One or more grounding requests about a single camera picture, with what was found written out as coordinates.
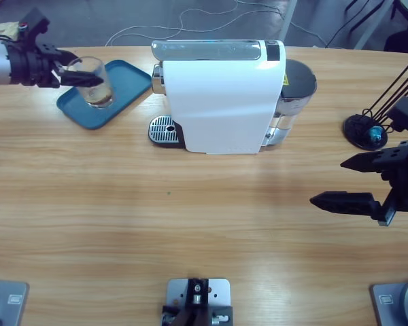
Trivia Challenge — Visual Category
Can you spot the black floor cable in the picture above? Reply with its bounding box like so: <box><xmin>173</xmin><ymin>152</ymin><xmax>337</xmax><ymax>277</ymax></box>
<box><xmin>325</xmin><ymin>13</ymin><xmax>358</xmax><ymax>48</ymax></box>

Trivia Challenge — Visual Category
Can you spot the black drip tray metal grate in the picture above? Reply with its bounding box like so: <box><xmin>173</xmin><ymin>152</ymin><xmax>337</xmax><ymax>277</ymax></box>
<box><xmin>148</xmin><ymin>114</ymin><xmax>186</xmax><ymax>149</ymax></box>

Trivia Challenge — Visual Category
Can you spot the black office chair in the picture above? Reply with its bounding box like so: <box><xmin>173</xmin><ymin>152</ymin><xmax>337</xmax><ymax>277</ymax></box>
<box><xmin>343</xmin><ymin>0</ymin><xmax>408</xmax><ymax>55</ymax></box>

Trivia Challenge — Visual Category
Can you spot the blue coffee capsule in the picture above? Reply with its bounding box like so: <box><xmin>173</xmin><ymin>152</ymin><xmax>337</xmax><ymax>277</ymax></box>
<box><xmin>367</xmin><ymin>126</ymin><xmax>384</xmax><ymax>143</ymax></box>

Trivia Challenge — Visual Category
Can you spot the black capsule holder with rods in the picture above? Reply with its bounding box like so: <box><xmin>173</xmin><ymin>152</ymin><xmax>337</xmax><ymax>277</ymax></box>
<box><xmin>342</xmin><ymin>56</ymin><xmax>408</xmax><ymax>151</ymax></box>

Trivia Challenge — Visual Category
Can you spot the teal plastic tray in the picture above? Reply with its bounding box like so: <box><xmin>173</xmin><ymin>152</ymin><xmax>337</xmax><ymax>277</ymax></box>
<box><xmin>56</xmin><ymin>59</ymin><xmax>154</xmax><ymax>131</ymax></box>

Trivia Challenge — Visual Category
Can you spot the silver coffee machine lever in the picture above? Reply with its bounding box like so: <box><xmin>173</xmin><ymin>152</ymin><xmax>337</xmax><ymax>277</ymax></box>
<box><xmin>150</xmin><ymin>39</ymin><xmax>263</xmax><ymax>61</ymax></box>

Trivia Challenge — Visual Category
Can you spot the white capsule coffee machine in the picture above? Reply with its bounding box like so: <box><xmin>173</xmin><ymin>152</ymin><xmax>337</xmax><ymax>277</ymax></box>
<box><xmin>151</xmin><ymin>39</ymin><xmax>287</xmax><ymax>156</ymax></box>

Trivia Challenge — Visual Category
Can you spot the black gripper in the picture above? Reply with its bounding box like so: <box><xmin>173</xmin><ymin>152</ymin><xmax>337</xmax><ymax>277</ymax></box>
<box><xmin>5</xmin><ymin>33</ymin><xmax>105</xmax><ymax>89</ymax></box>
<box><xmin>309</xmin><ymin>144</ymin><xmax>408</xmax><ymax>228</ymax></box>

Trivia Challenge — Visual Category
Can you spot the clear drinking glass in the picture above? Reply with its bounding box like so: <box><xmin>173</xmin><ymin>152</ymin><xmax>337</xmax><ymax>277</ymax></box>
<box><xmin>67</xmin><ymin>56</ymin><xmax>117</xmax><ymax>110</ymax></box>

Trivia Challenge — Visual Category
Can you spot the clear water tank dark lid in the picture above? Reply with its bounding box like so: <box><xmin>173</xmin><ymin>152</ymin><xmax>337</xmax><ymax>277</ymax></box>
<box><xmin>273</xmin><ymin>58</ymin><xmax>318</xmax><ymax>134</ymax></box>

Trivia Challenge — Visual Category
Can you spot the white floor cable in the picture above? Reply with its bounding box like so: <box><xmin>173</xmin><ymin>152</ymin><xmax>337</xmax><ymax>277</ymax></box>
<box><xmin>104</xmin><ymin>0</ymin><xmax>328</xmax><ymax>48</ymax></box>

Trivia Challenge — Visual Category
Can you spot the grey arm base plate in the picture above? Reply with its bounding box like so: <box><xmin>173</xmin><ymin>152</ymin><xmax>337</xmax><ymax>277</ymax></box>
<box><xmin>0</xmin><ymin>278</ymin><xmax>31</xmax><ymax>326</ymax></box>
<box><xmin>370</xmin><ymin>278</ymin><xmax>408</xmax><ymax>326</ymax></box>

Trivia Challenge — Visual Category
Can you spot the white metal frame leg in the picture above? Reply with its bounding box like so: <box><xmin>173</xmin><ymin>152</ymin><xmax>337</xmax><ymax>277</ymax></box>
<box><xmin>354</xmin><ymin>0</ymin><xmax>395</xmax><ymax>51</ymax></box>
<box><xmin>277</xmin><ymin>0</ymin><xmax>299</xmax><ymax>43</ymax></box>

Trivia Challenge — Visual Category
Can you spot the pale wooden crate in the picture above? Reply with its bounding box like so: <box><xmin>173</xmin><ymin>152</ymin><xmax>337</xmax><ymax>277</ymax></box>
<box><xmin>0</xmin><ymin>20</ymin><xmax>23</xmax><ymax>37</ymax></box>

